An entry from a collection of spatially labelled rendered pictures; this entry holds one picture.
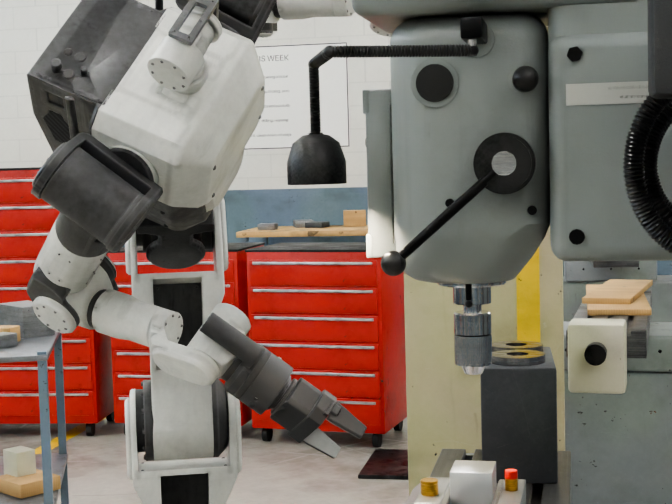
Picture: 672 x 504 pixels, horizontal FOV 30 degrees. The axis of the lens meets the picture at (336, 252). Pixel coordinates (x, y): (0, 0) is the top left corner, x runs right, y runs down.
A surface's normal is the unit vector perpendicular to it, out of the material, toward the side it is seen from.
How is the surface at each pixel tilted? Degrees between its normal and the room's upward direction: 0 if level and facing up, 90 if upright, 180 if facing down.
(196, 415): 80
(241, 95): 85
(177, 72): 137
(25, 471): 90
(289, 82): 90
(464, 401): 90
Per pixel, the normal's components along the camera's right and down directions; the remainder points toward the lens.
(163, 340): -0.15, -0.68
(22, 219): -0.11, 0.08
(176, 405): 0.15, -0.10
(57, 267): -0.45, 0.69
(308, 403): 0.37, -0.43
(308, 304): -0.32, 0.08
